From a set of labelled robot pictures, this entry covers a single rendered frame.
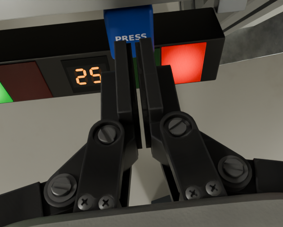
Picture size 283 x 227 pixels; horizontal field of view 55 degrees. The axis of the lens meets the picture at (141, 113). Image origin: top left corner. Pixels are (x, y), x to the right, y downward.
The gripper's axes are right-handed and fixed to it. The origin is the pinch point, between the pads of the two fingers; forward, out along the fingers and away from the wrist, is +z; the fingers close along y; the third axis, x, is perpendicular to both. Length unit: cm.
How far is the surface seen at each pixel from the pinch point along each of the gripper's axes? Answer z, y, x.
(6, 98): 6.0, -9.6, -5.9
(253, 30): 58, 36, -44
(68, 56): 6.1, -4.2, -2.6
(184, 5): 38.0, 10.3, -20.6
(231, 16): 15.6, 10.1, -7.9
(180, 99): 45, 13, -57
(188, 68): 6.0, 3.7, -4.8
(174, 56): 6.0, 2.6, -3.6
